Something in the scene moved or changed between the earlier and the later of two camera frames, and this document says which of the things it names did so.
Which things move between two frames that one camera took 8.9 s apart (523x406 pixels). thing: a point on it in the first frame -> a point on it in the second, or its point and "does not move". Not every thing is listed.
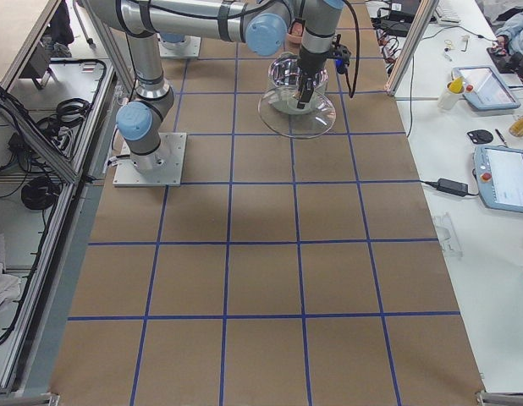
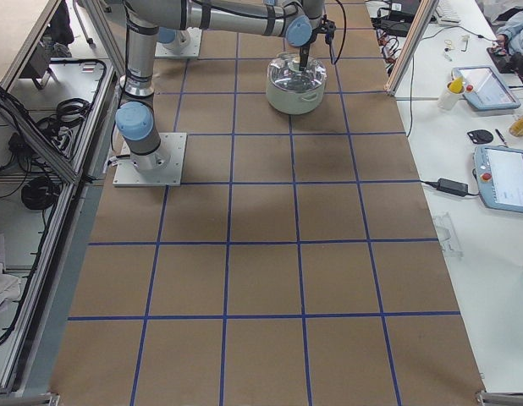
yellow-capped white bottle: x=451 y=93 does not move
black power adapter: x=454 y=187 does not move
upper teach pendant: x=484 y=89 does not move
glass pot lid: x=278 y=113 -> x=284 y=74
